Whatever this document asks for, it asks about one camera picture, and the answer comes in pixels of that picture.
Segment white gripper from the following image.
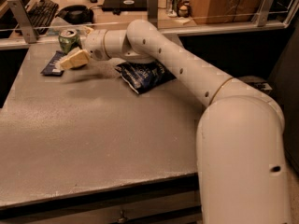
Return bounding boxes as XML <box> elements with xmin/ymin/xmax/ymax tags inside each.
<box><xmin>59</xmin><ymin>26</ymin><xmax>108</xmax><ymax>70</ymax></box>

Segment crushed green soda can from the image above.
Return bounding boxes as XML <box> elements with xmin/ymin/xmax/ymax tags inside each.
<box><xmin>58</xmin><ymin>29</ymin><xmax>81</xmax><ymax>54</ymax></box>

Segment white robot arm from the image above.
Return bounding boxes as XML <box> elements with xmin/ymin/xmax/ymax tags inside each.
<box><xmin>59</xmin><ymin>20</ymin><xmax>292</xmax><ymax>224</ymax></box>

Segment blue rxbar blueberry wrapper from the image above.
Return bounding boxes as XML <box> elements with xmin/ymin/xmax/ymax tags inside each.
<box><xmin>40</xmin><ymin>50</ymin><xmax>64</xmax><ymax>77</ymax></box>

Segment black headphones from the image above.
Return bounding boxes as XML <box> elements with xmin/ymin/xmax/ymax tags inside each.
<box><xmin>57</xmin><ymin>5</ymin><xmax>93</xmax><ymax>24</ymax></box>

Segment black laptop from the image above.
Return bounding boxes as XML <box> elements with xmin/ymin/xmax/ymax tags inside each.
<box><xmin>102</xmin><ymin>0</ymin><xmax>147</xmax><ymax>11</ymax></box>

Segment black keyboard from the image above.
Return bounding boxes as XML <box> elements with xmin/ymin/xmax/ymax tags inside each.
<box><xmin>26</xmin><ymin>0</ymin><xmax>59</xmax><ymax>35</ymax></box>

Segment blue kettle chips bag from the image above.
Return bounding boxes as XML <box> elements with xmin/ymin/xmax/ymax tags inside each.
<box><xmin>115</xmin><ymin>61</ymin><xmax>175</xmax><ymax>94</ymax></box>

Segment cans on back desk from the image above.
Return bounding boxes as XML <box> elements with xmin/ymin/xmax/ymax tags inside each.
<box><xmin>166</xmin><ymin>0</ymin><xmax>181</xmax><ymax>17</ymax></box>

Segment small round brown object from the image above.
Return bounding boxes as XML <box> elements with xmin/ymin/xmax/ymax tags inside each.
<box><xmin>178</xmin><ymin>5</ymin><xmax>190</xmax><ymax>18</ymax></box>

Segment brown cardboard box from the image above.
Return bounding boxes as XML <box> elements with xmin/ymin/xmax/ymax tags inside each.
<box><xmin>190</xmin><ymin>0</ymin><xmax>262</xmax><ymax>24</ymax></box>

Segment left metal bracket post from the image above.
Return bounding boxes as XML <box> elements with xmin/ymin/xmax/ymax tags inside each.
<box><xmin>7</xmin><ymin>0</ymin><xmax>38</xmax><ymax>44</ymax></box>

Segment metal bracket post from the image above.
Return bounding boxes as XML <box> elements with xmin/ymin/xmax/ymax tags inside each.
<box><xmin>7</xmin><ymin>0</ymin><xmax>38</xmax><ymax>44</ymax></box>
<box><xmin>254</xmin><ymin>0</ymin><xmax>274</xmax><ymax>27</ymax></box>
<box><xmin>147</xmin><ymin>0</ymin><xmax>158</xmax><ymax>27</ymax></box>

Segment middle metal bracket post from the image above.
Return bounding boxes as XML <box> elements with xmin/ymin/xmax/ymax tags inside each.
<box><xmin>147</xmin><ymin>0</ymin><xmax>158</xmax><ymax>27</ymax></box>

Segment metal drawer rail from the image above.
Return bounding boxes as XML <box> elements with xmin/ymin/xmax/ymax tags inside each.
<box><xmin>240</xmin><ymin>76</ymin><xmax>273</xmax><ymax>94</ymax></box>

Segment right metal bracket post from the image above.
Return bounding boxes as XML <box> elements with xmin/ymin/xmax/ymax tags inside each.
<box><xmin>254</xmin><ymin>0</ymin><xmax>274</xmax><ymax>27</ymax></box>

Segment drawer with metal handle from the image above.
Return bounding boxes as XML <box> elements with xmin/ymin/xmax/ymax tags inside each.
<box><xmin>1</xmin><ymin>189</ymin><xmax>202</xmax><ymax>224</ymax></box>

